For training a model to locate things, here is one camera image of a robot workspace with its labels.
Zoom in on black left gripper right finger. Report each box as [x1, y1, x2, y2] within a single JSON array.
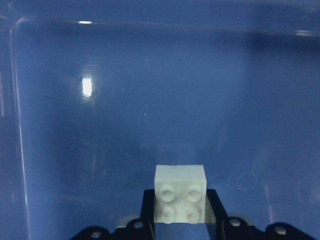
[[205, 189, 253, 240]]

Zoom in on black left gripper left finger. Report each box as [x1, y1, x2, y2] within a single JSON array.
[[125, 189, 156, 240]]

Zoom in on white block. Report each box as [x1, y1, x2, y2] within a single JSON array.
[[154, 164, 207, 224]]

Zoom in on blue plastic tray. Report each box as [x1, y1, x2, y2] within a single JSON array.
[[0, 0, 320, 240]]

